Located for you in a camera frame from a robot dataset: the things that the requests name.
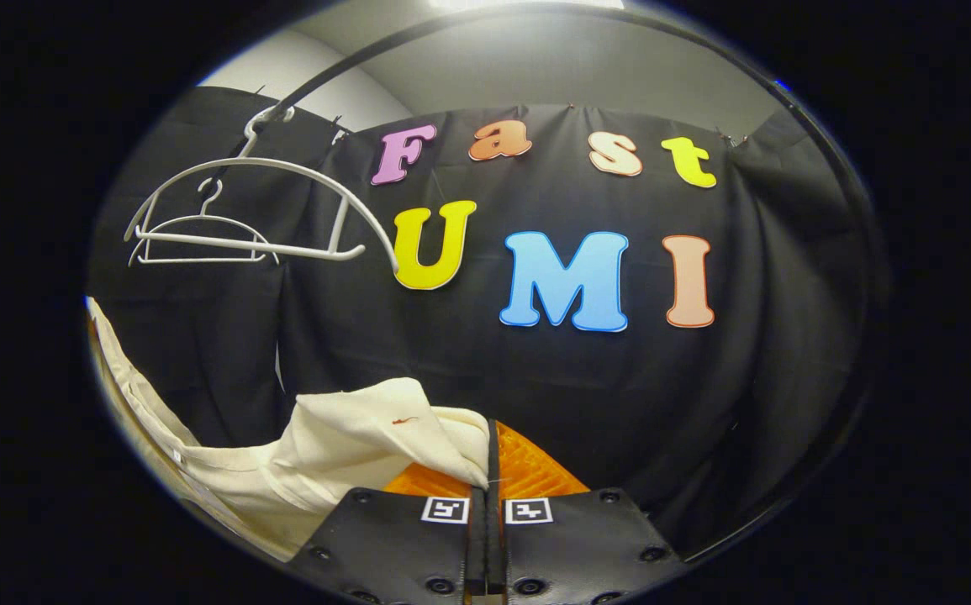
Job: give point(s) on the black clothes rack rail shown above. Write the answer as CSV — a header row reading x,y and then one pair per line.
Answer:
x,y
838,210

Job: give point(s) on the cream button shirt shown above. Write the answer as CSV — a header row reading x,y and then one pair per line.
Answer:
x,y
350,437

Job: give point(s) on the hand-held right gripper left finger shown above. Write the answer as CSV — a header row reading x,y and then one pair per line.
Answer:
x,y
401,546

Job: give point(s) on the black backdrop cloth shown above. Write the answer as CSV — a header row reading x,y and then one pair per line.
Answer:
x,y
620,395

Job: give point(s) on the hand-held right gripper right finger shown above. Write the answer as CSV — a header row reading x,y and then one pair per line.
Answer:
x,y
586,546

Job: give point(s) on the white plastic hanger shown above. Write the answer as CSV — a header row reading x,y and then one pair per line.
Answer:
x,y
283,168
199,223

